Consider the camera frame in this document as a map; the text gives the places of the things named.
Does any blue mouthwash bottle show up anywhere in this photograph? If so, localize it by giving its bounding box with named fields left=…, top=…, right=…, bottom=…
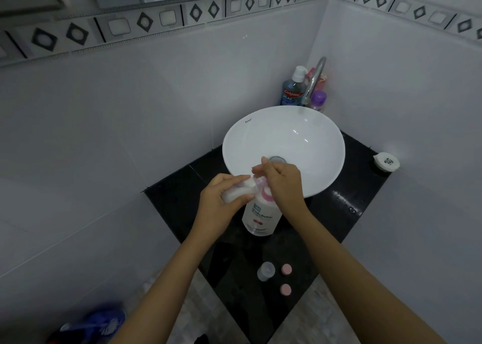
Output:
left=280, top=65, right=308, bottom=107

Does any chrome curved faucet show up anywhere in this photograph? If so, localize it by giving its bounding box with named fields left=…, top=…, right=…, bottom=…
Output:
left=300, top=56, right=328, bottom=106

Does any person's right hand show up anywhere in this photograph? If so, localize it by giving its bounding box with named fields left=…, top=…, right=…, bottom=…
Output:
left=251, top=157, right=304, bottom=213

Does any person's right forearm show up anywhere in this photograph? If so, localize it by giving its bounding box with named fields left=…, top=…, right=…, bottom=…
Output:
left=279, top=202, right=447, bottom=344

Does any person's left hand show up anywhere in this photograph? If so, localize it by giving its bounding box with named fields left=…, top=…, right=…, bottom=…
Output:
left=197, top=173, right=255, bottom=240

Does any pink tube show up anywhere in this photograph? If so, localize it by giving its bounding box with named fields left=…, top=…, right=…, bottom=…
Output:
left=305, top=67, right=328, bottom=93

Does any white round basin sink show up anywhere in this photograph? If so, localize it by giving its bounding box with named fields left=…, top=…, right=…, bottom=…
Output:
left=222, top=105, right=346, bottom=200

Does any small clear plastic bottle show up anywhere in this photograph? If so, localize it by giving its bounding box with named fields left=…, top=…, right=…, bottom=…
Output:
left=257, top=262, right=276, bottom=282

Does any small white squeeze bottle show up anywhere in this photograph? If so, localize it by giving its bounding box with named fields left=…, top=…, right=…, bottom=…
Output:
left=222, top=177, right=265, bottom=204

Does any white round lidded container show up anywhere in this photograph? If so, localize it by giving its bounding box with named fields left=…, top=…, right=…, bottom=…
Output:
left=372, top=152, right=400, bottom=173

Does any large white pink-pump bottle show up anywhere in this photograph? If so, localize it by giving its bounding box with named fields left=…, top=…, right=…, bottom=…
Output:
left=241, top=184, right=283, bottom=237

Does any person's left forearm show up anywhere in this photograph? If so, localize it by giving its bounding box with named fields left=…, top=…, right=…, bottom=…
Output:
left=112, top=225, right=215, bottom=344

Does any blue slipper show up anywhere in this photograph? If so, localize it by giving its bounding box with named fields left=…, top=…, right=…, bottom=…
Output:
left=47, top=307, right=127, bottom=344

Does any purple-capped white bottle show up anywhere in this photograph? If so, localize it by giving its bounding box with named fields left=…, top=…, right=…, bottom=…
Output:
left=309, top=90, right=328, bottom=113

